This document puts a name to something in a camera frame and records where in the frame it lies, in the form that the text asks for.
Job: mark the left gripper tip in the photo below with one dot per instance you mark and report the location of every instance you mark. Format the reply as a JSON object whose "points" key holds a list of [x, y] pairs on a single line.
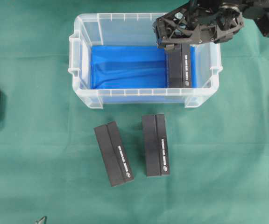
{"points": [[42, 220]]}

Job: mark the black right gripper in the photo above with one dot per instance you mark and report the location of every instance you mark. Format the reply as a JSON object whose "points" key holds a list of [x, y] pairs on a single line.
{"points": [[198, 22]]}

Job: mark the clear plastic storage case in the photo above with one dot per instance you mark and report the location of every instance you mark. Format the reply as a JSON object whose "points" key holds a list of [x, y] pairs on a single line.
{"points": [[135, 29]]}

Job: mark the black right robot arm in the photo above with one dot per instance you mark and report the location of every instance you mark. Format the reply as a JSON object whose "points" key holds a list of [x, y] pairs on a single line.
{"points": [[256, 10]]}

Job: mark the black realsense box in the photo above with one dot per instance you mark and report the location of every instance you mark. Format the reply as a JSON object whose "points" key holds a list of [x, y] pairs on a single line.
{"points": [[155, 145], [179, 67], [113, 154]]}

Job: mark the blue cloth liner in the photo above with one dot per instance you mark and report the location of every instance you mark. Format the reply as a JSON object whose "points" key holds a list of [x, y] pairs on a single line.
{"points": [[132, 68]]}

